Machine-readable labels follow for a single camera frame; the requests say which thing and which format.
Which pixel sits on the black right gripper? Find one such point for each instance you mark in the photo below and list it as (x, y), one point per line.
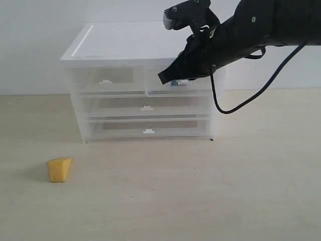
(204, 53)

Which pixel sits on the clear wide drawer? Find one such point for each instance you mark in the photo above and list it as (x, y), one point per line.
(106, 107)
(169, 128)

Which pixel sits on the bottom clear wide drawer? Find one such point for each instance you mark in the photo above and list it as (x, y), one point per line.
(169, 128)

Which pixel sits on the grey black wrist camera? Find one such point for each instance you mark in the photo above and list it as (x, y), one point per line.
(188, 13)

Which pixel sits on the middle clear wide drawer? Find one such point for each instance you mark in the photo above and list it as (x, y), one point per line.
(106, 107)

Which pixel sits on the yellow wedge sponge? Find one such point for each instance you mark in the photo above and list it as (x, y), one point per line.
(58, 169)

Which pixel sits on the white plastic drawer cabinet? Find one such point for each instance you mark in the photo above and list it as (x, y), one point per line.
(138, 45)

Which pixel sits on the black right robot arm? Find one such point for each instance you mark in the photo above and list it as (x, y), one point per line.
(253, 26)

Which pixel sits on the white blue small bottle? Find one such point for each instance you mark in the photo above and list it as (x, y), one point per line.
(179, 82)

